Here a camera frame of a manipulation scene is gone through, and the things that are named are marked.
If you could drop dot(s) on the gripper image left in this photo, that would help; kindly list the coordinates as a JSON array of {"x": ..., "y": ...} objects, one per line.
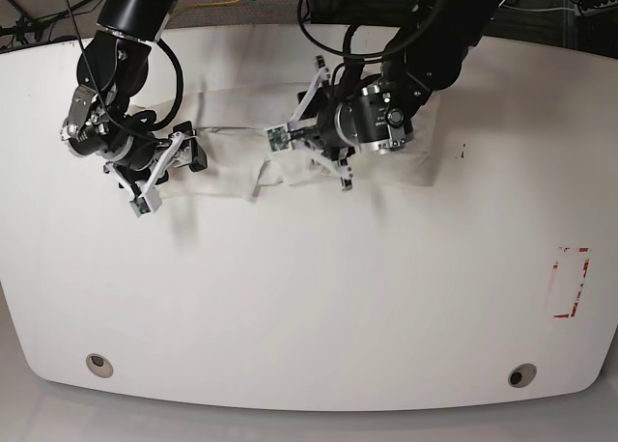
[{"x": 136, "y": 159}]

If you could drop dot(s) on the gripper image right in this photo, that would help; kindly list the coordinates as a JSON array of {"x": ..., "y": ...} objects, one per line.
[{"x": 329, "y": 132}]

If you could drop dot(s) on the grey power strip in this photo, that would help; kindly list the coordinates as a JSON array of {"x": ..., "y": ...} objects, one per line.
[{"x": 587, "y": 8}]

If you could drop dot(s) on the red tape rectangle marking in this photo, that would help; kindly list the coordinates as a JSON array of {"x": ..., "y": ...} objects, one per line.
[{"x": 567, "y": 280}]

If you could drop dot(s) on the wrist camera board image right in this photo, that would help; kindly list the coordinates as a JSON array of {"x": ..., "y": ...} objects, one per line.
[{"x": 279, "y": 138}]

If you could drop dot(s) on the wrist camera board image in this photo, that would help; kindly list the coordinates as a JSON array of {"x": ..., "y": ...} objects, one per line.
[
  {"x": 142, "y": 206},
  {"x": 279, "y": 138}
]

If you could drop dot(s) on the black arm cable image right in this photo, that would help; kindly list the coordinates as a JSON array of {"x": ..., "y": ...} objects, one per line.
[{"x": 398, "y": 82}]

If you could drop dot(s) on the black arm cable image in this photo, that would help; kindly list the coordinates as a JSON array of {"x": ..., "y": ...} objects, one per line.
[
  {"x": 159, "y": 94},
  {"x": 398, "y": 82}
]

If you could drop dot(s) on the wrist camera board image left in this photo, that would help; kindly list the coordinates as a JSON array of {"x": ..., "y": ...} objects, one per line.
[{"x": 142, "y": 206}]

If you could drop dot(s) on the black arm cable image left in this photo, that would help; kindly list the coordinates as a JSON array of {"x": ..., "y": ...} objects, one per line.
[{"x": 159, "y": 94}]

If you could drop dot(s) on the left table cable grommet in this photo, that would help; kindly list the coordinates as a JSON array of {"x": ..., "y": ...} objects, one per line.
[{"x": 99, "y": 366}]

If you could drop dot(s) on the table cable grommet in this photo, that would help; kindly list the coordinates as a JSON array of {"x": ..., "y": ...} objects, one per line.
[
  {"x": 99, "y": 366},
  {"x": 522, "y": 375}
]

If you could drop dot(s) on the right table cable grommet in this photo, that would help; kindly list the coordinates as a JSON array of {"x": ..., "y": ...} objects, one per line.
[{"x": 522, "y": 375}]

